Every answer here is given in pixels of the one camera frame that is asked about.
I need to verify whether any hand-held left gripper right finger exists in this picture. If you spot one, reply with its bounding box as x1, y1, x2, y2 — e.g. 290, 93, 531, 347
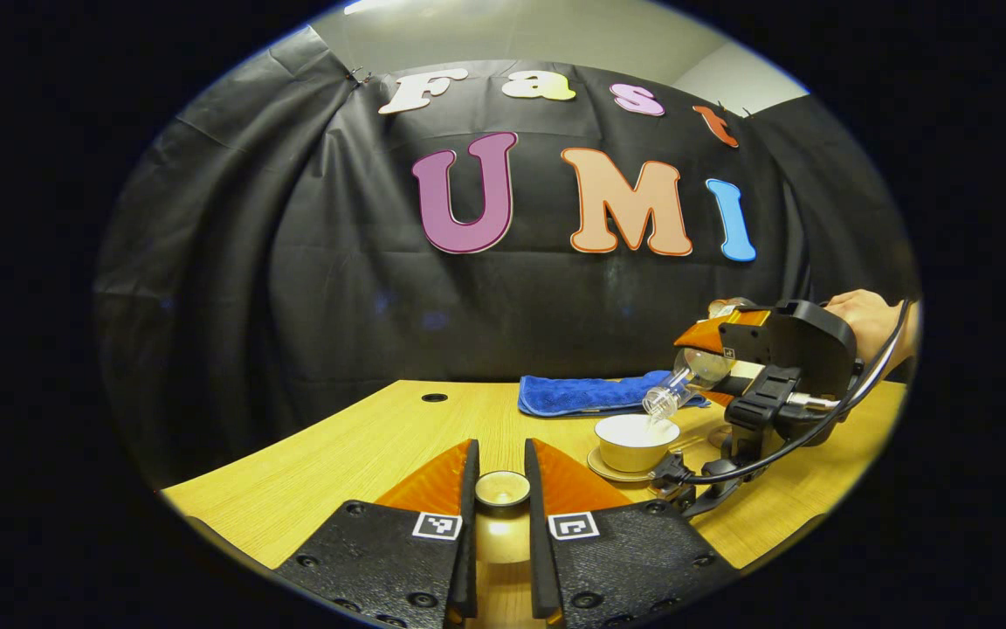
523, 435, 741, 629

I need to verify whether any clear glass water bottle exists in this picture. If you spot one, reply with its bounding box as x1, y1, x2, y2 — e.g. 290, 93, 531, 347
641, 297, 766, 423

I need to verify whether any cream saucer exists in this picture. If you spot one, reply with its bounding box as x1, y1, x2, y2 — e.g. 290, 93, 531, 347
588, 446, 689, 485

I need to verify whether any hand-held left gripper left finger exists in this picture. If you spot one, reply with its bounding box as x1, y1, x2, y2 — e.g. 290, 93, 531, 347
272, 435, 479, 629

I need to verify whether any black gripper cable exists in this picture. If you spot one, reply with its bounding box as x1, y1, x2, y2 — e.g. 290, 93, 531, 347
686, 300, 914, 487

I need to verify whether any black backdrop cloth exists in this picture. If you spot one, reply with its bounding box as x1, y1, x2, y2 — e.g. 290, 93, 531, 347
93, 48, 920, 487

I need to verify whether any blue folded towel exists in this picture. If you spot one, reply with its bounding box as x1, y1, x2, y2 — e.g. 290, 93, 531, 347
518, 370, 713, 418

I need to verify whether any cream teacup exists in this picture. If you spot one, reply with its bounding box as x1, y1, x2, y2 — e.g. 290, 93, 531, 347
595, 413, 682, 473

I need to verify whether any cream teacup lid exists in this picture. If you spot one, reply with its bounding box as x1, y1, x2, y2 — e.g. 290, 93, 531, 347
473, 468, 533, 567

